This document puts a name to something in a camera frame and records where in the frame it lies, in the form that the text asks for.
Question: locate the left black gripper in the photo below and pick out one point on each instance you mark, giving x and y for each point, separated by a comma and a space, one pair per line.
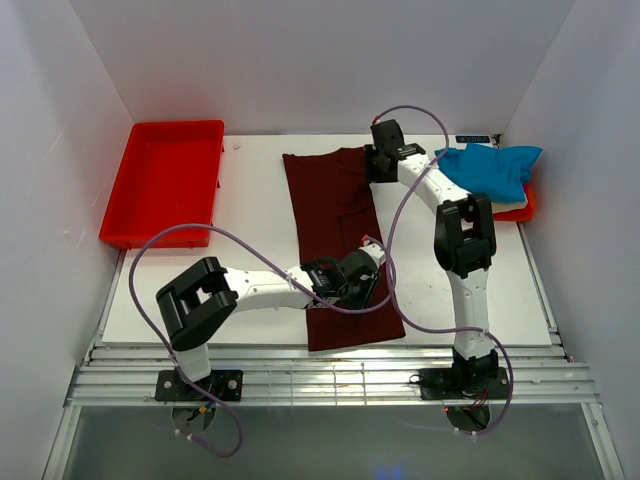
368, 287

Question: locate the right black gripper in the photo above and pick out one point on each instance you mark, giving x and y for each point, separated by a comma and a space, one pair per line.
370, 153

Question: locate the maroon t shirt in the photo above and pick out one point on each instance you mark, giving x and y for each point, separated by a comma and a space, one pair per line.
334, 209

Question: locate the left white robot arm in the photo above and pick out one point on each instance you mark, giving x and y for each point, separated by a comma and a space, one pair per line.
195, 304

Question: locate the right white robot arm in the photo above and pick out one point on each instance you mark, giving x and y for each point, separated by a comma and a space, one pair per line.
464, 245

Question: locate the small black label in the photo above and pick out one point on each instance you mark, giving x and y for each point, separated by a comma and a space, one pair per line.
477, 139

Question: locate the blue folded t shirt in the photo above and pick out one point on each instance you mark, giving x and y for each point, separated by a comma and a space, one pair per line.
501, 174

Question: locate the beige folded t shirt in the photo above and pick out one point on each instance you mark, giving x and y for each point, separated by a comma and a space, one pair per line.
501, 207

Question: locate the small red tray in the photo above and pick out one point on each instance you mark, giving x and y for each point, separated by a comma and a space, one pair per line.
523, 215

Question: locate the large red tray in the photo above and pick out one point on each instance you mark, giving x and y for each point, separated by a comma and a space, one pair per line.
168, 176

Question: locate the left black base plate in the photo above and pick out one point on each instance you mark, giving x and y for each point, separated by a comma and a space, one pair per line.
224, 384

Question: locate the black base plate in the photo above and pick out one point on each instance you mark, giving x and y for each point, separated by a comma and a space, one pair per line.
446, 383
224, 384

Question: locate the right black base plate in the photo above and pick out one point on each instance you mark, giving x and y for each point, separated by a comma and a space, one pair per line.
446, 383

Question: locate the aluminium rail frame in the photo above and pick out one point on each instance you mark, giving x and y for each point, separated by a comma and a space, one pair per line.
371, 376

